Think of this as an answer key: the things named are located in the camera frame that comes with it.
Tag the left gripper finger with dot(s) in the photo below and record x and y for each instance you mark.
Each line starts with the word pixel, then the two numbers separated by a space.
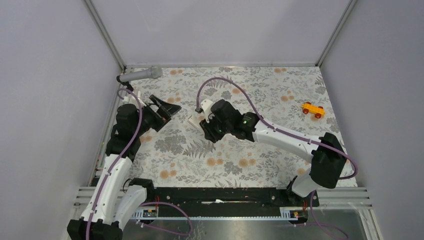
pixel 162 120
pixel 164 107

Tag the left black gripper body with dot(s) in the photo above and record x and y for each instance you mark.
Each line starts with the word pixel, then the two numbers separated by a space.
pixel 149 119

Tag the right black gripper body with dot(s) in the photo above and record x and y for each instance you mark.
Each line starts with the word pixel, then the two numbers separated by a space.
pixel 215 129

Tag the white remote control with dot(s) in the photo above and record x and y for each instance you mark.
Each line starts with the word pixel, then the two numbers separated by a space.
pixel 195 122

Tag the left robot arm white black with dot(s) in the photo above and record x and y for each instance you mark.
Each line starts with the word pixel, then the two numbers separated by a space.
pixel 104 218

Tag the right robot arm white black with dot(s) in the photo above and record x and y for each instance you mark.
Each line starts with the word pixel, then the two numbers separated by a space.
pixel 324 153

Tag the floral patterned table mat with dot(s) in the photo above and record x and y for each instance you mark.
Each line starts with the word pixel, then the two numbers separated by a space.
pixel 179 155

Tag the grey microphone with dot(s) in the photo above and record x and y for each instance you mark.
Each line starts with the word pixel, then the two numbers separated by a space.
pixel 153 72

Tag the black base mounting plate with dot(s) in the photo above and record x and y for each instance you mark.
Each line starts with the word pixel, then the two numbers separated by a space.
pixel 227 202

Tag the yellow toy car red wheels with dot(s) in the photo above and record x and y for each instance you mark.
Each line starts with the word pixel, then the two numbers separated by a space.
pixel 317 111

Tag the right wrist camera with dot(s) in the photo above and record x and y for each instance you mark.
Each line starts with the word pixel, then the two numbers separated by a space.
pixel 205 107

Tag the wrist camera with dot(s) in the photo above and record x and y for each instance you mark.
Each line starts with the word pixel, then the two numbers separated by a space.
pixel 138 102
pixel 205 107

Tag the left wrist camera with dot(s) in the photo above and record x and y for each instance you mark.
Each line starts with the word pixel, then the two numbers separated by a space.
pixel 138 102

